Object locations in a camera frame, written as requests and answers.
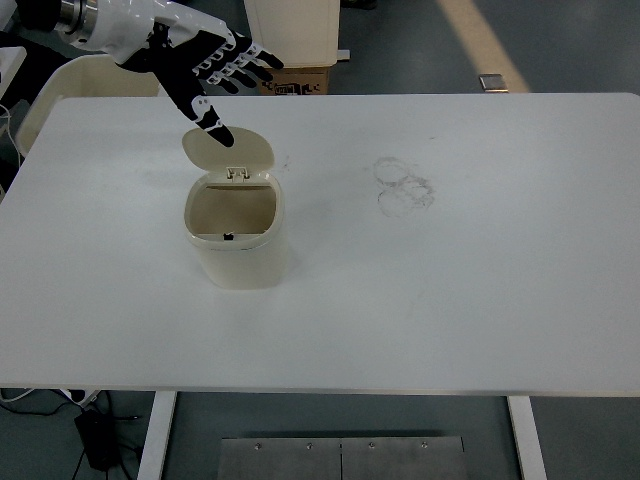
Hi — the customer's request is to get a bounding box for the cream plastic open crate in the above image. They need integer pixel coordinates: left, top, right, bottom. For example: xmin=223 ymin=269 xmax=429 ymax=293
xmin=14 ymin=53 xmax=164 ymax=156

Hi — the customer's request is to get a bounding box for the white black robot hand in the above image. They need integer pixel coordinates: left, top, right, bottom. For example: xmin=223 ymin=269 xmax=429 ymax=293
xmin=85 ymin=0 xmax=285 ymax=149

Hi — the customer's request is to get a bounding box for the white power strip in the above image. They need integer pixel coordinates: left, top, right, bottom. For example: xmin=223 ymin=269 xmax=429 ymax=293
xmin=59 ymin=389 xmax=101 ymax=405

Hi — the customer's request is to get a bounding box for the black power adapter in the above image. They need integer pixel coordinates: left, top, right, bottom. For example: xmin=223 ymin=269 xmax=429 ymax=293
xmin=73 ymin=407 xmax=121 ymax=471

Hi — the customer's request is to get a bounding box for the white table leg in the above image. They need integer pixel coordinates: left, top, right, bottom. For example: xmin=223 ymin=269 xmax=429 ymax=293
xmin=135 ymin=391 xmax=177 ymax=480
xmin=505 ymin=396 xmax=548 ymax=480

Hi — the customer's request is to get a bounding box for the white flat box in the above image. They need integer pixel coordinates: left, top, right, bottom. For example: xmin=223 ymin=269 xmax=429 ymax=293
xmin=0 ymin=45 xmax=27 ymax=99

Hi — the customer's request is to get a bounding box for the black cable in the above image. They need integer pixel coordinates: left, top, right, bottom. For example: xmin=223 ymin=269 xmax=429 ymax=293
xmin=0 ymin=392 xmax=144 ymax=480

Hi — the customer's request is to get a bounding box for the brown printed cardboard box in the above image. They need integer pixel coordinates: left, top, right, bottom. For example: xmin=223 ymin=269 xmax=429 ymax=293
xmin=256 ymin=64 xmax=331 ymax=96

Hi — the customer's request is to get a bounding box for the small grey floor plate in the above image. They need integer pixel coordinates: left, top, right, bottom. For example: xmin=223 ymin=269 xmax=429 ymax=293
xmin=478 ymin=73 xmax=510 ymax=94

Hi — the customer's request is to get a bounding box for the small cream lidded trash bin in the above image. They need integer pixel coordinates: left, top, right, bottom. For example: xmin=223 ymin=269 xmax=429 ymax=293
xmin=180 ymin=125 xmax=291 ymax=291

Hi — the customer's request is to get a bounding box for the grey metal plate with screws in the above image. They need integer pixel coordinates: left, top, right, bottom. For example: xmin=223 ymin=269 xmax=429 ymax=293
xmin=219 ymin=436 xmax=469 ymax=480

